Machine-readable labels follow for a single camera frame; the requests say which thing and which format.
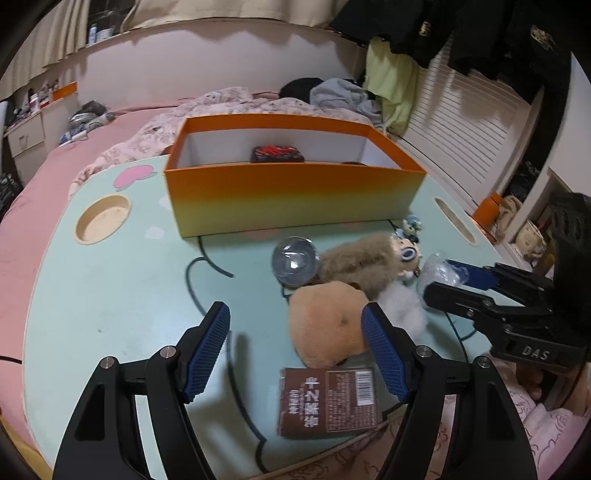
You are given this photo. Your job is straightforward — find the black hanging clothes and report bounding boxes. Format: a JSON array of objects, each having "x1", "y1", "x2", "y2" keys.
[{"x1": 329, "y1": 0, "x2": 571, "y2": 117}]

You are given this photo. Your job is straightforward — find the white fluffy fur ball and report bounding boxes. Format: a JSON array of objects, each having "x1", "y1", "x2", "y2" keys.
[{"x1": 377, "y1": 282, "x2": 426, "y2": 342}]

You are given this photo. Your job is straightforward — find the tan round plush toy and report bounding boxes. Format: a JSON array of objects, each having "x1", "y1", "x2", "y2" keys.
[{"x1": 287, "y1": 281, "x2": 370, "y2": 369}]

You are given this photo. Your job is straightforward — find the person's right hand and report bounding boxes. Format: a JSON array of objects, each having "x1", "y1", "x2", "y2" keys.
[{"x1": 516, "y1": 362, "x2": 558, "y2": 402}]

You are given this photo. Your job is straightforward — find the black garment on bed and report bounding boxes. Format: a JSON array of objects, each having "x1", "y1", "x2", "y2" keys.
[{"x1": 279, "y1": 77, "x2": 324, "y2": 103}]

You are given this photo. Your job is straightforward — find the shiny steel cup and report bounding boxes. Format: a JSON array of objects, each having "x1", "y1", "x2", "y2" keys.
[{"x1": 271, "y1": 236, "x2": 320, "y2": 289}]

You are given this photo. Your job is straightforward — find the pink patterned duvet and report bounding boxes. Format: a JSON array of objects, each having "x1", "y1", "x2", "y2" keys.
[{"x1": 67, "y1": 86, "x2": 376, "y2": 199}]

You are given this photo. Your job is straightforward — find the brown fur pom keychain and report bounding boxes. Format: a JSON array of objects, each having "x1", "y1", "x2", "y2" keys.
[{"x1": 315, "y1": 232, "x2": 422, "y2": 300}]

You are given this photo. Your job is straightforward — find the beige curtains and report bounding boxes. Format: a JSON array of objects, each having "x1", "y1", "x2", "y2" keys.
[{"x1": 1, "y1": 0, "x2": 345, "y2": 98}]

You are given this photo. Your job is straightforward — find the orange cardboard box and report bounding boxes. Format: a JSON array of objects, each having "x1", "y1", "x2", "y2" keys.
[{"x1": 164, "y1": 113, "x2": 426, "y2": 237}]

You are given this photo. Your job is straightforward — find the clothes heap on bed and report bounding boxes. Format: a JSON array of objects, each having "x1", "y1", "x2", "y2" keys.
[{"x1": 59, "y1": 100, "x2": 116, "y2": 145}]

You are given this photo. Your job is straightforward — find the black patterned cushion pouch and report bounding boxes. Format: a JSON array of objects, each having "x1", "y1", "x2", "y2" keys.
[{"x1": 250, "y1": 145, "x2": 305, "y2": 163}]

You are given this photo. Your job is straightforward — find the brown snack packet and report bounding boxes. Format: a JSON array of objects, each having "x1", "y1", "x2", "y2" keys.
[{"x1": 277, "y1": 368, "x2": 378, "y2": 440}]

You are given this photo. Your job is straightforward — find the white spray bottle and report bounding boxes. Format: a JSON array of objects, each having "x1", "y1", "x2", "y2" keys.
[{"x1": 87, "y1": 24, "x2": 97, "y2": 46}]

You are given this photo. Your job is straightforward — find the clear crinkled plastic bag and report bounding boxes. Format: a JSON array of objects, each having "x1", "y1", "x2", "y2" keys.
[{"x1": 417, "y1": 252, "x2": 469, "y2": 298}]

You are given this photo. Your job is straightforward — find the small orange box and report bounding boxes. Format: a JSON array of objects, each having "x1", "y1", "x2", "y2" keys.
[{"x1": 52, "y1": 82, "x2": 77, "y2": 101}]

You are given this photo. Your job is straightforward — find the yellow-green hanging garment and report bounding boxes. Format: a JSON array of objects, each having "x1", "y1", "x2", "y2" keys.
[{"x1": 363, "y1": 37, "x2": 419, "y2": 136}]

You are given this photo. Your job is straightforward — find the mint green lap table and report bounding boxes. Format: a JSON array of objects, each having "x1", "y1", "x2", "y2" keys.
[{"x1": 22, "y1": 154, "x2": 509, "y2": 480}]

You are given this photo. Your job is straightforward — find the white bedside cabinet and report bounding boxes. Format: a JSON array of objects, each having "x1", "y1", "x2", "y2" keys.
[{"x1": 4, "y1": 93, "x2": 79, "y2": 185}]

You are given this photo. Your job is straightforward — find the grey clothes pile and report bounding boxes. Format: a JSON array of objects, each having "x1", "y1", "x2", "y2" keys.
[{"x1": 310, "y1": 78, "x2": 385, "y2": 130}]

